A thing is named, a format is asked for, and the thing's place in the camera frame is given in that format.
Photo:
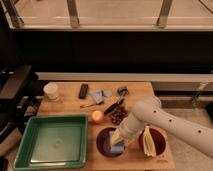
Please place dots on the orange apple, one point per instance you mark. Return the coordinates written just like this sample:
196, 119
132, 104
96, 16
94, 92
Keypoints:
97, 117

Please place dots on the black-handled knife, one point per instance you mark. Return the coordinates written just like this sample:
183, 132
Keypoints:
113, 106

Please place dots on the white cup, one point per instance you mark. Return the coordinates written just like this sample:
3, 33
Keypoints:
51, 91

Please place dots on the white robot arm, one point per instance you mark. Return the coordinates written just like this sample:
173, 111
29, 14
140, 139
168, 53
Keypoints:
148, 111

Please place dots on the blue sponge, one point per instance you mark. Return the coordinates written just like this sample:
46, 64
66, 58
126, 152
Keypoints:
117, 148

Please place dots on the green plastic tray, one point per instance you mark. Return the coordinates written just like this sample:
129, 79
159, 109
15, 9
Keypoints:
53, 142

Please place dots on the bunch of dark grapes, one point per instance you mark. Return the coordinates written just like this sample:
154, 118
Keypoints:
117, 115

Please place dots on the black equipment on left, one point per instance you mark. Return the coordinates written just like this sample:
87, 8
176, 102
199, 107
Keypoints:
18, 88

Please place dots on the purple bowl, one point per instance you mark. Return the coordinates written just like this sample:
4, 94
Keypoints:
103, 142

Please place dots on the wooden table board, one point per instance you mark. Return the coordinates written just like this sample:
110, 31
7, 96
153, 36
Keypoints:
132, 159

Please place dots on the brown bowl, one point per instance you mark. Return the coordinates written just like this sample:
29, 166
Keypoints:
159, 141

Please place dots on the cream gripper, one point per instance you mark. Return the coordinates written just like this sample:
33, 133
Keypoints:
116, 138

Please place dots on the black rectangular block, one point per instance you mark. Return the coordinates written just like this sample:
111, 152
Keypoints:
83, 91

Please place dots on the metal spoon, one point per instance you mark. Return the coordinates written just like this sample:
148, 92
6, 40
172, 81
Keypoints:
87, 105

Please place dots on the blue-grey crumpled cloth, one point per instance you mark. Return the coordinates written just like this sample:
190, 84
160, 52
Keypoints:
99, 95

